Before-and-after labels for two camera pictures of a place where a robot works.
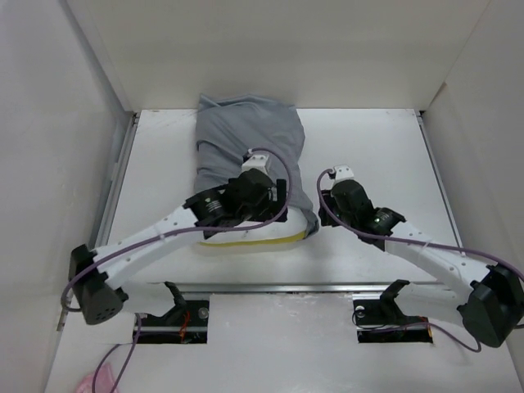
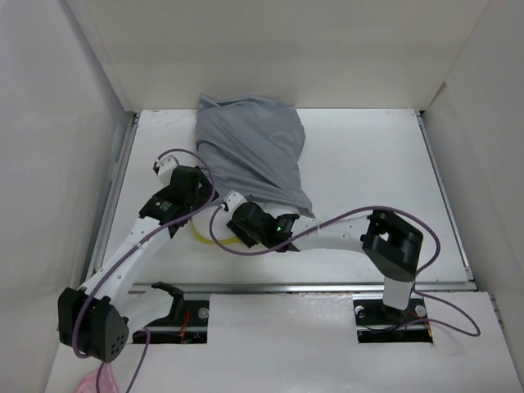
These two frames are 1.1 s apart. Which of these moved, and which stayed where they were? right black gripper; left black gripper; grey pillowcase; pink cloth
Moved: left black gripper; right black gripper
Stayed: pink cloth; grey pillowcase
